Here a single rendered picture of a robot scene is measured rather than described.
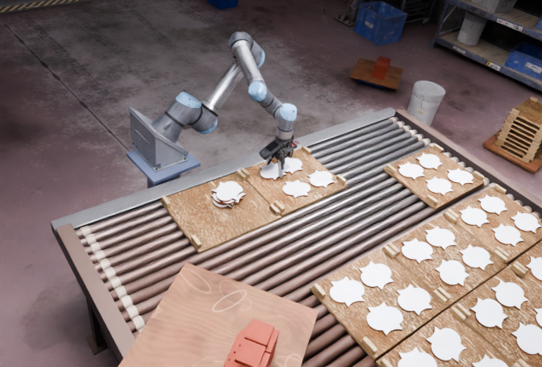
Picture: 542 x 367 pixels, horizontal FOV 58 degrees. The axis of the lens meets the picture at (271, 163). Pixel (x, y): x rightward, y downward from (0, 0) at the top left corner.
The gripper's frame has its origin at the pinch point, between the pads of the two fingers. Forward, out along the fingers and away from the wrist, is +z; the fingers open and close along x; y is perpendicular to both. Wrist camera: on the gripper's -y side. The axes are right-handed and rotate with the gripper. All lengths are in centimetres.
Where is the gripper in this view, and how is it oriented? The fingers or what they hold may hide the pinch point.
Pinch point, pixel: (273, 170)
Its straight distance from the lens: 238.2
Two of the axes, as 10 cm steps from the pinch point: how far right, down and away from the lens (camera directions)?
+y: 7.8, -2.6, 5.6
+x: -6.0, -5.5, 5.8
